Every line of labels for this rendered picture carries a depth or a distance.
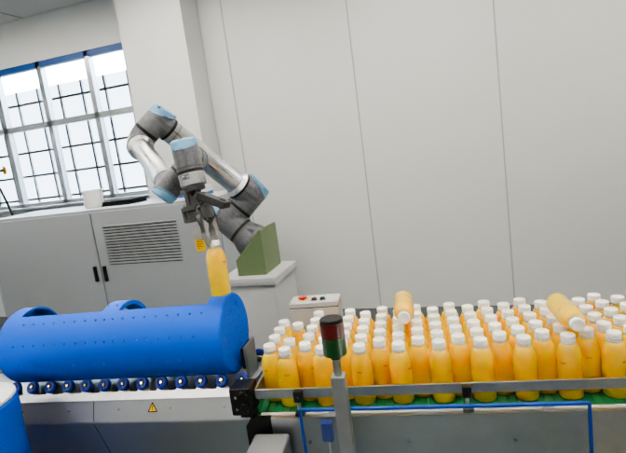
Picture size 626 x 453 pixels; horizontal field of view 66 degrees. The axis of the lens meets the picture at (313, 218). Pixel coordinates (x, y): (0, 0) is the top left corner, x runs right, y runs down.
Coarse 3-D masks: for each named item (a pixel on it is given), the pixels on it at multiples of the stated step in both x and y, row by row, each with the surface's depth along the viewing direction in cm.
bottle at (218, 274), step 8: (216, 248) 162; (208, 256) 162; (216, 256) 161; (224, 256) 163; (208, 264) 162; (216, 264) 161; (224, 264) 162; (208, 272) 163; (216, 272) 161; (224, 272) 162; (216, 280) 161; (224, 280) 162; (216, 288) 161; (224, 288) 162
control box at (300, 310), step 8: (296, 296) 201; (312, 296) 198; (328, 296) 196; (336, 296) 194; (296, 304) 192; (304, 304) 192; (312, 304) 191; (320, 304) 191; (328, 304) 190; (336, 304) 189; (296, 312) 193; (304, 312) 192; (312, 312) 192; (328, 312) 191; (336, 312) 190; (296, 320) 194; (304, 320) 193
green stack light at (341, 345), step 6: (324, 342) 126; (330, 342) 125; (336, 342) 125; (342, 342) 126; (324, 348) 126; (330, 348) 125; (336, 348) 125; (342, 348) 126; (324, 354) 127; (330, 354) 126; (336, 354) 125; (342, 354) 126
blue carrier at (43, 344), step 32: (32, 320) 178; (64, 320) 175; (96, 320) 171; (128, 320) 168; (160, 320) 165; (192, 320) 163; (224, 320) 163; (0, 352) 175; (32, 352) 172; (64, 352) 170; (96, 352) 168; (128, 352) 165; (160, 352) 163; (192, 352) 161; (224, 352) 160
